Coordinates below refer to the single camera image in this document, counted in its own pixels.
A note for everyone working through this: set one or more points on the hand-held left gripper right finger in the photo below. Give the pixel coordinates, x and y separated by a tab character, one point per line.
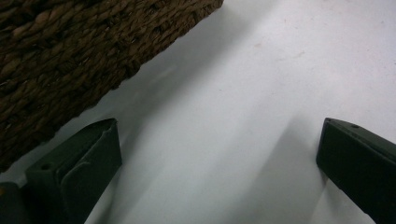
358	165

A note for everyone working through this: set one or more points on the brown woven basket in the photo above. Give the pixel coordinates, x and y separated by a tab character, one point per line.
62	56

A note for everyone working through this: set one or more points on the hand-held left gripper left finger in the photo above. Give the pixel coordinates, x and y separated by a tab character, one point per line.
77	174

